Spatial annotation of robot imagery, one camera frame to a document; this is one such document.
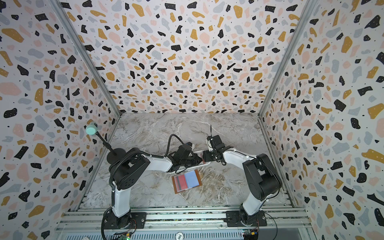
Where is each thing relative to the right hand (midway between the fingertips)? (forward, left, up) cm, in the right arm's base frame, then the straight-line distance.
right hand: (207, 152), depth 94 cm
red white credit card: (-18, +15, -4) cm, 24 cm away
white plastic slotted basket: (-12, +15, +2) cm, 19 cm away
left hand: (-4, +1, 0) cm, 4 cm away
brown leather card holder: (-15, +8, -4) cm, 18 cm away
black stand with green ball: (-2, +60, -1) cm, 60 cm away
